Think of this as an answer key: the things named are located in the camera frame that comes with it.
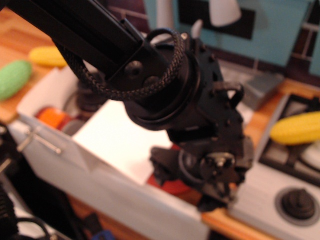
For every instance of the metal clamp screw handle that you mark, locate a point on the metal clamp screw handle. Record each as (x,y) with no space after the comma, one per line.
(32,136)

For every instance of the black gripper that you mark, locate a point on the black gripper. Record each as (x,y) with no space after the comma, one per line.
(216,176)

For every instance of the black 3d mouse device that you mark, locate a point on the black 3d mouse device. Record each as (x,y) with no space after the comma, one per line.
(87,100)

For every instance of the white cardboard mask box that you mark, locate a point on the white cardboard mask box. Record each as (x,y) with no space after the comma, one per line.
(109,134)

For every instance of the orange labelled can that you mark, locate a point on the orange labelled can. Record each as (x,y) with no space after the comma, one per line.
(59,120)

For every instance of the grey toy stove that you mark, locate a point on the grey toy stove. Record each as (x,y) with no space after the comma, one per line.
(277,167)

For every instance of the blue black clamp handle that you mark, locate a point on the blue black clamp handle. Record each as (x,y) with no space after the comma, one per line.
(93,225)

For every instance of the green toy bitter gourd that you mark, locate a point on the green toy bitter gourd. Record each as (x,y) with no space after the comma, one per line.
(13,77)

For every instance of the teal cabinet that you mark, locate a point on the teal cabinet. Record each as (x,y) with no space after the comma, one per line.
(270,36)

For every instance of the black stove knob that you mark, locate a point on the black stove knob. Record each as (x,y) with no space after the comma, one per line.
(298,207)

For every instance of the yellow toy corn right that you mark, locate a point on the yellow toy corn right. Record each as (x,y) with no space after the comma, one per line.
(297,130)

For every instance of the yellow toy corn left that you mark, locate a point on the yellow toy corn left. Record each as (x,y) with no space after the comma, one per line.
(47,56)

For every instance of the grey toy block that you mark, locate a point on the grey toy block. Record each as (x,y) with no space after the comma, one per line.
(260,89)

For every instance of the white toy sink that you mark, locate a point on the white toy sink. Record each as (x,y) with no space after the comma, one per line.
(145,209)

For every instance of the grey toy faucet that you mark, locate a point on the grey toy faucet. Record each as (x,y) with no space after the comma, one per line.
(165,18)

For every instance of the yellow toy corn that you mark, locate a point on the yellow toy corn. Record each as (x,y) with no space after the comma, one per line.
(47,56)
(297,130)

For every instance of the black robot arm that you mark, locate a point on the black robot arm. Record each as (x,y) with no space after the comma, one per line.
(166,82)

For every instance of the red plastic plate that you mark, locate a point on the red plastic plate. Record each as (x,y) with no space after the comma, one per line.
(175,188)

